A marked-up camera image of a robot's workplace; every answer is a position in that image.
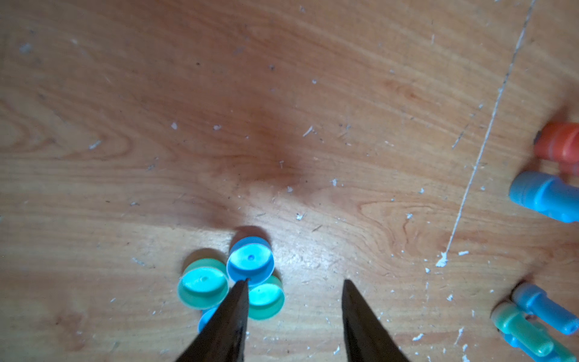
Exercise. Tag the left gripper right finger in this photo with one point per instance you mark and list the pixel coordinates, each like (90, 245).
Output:
(366, 340)

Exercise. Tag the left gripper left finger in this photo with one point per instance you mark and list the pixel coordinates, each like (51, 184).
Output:
(223, 338)

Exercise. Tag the blue stamp cap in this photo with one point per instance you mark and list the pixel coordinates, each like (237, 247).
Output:
(206, 316)
(251, 259)

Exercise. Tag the green stamp cap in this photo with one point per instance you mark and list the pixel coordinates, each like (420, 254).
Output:
(204, 284)
(266, 300)

